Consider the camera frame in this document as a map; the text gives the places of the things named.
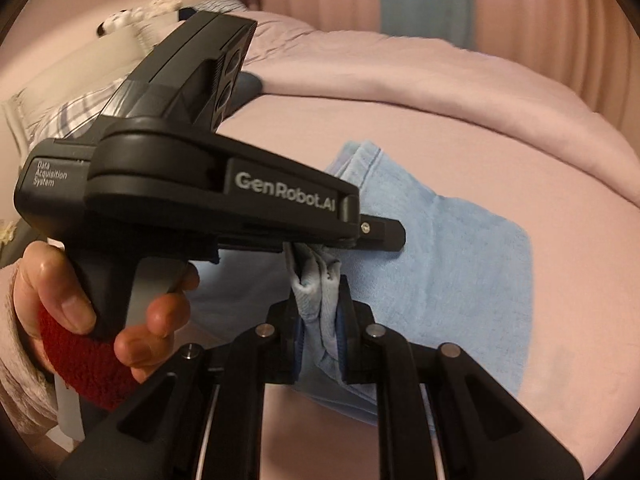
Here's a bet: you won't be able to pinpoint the blue checkered pillow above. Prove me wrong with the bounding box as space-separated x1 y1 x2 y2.
194 0 251 14

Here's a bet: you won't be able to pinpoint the pink duvet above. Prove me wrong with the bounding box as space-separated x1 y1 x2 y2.
239 9 627 172

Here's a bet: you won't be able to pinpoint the person's left forearm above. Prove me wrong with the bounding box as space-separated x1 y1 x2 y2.
0 264 57 442

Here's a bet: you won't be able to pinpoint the dark grey folded cloth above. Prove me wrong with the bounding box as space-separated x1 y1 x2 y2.
234 72 266 107

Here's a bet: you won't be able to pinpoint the beige headboard cushion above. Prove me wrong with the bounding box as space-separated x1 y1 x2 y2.
0 24 152 128

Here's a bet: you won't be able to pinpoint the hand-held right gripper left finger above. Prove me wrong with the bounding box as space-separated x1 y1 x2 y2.
56 302 307 480

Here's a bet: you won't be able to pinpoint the person's left hand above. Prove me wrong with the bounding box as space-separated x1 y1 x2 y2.
12 241 201 384

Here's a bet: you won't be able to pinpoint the light blue denim pants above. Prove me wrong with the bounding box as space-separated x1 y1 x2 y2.
189 140 532 427

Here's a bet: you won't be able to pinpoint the grey plaid pillow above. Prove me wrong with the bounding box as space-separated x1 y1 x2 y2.
24 79 132 142

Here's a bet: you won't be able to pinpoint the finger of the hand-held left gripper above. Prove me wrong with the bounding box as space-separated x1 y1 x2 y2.
357 212 407 254

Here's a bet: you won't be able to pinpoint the teal curtain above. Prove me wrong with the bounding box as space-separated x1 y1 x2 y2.
439 0 477 49

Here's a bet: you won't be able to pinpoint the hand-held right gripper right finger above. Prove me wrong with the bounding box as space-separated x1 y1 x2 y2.
336 276 587 480

